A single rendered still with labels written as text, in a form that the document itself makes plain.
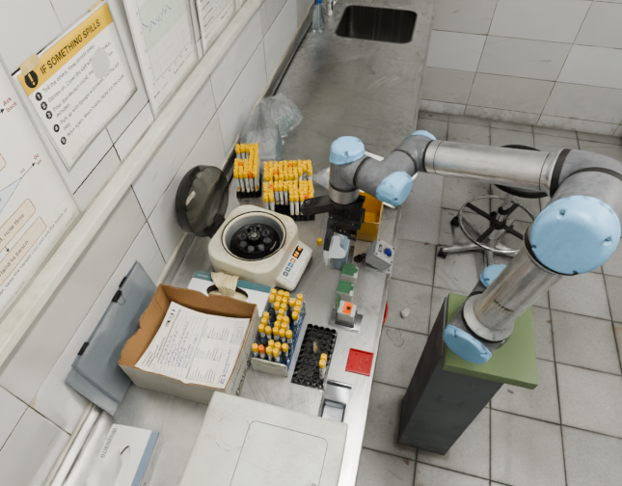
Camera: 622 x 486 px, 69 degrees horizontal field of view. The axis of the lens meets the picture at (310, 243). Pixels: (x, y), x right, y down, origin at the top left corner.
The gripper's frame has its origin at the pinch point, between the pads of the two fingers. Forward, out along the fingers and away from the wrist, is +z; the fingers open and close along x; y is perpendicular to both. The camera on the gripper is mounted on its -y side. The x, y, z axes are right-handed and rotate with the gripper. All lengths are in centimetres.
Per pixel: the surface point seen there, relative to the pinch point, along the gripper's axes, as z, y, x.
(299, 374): 18.2, 1.9, -30.9
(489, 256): 93, 58, 100
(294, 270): 14.7, -11.5, -1.5
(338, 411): 16.4, 15.1, -37.1
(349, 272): 12.3, 5.0, 2.0
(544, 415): 106, 94, 27
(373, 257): 12.0, 10.3, 9.7
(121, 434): 15, -31, -61
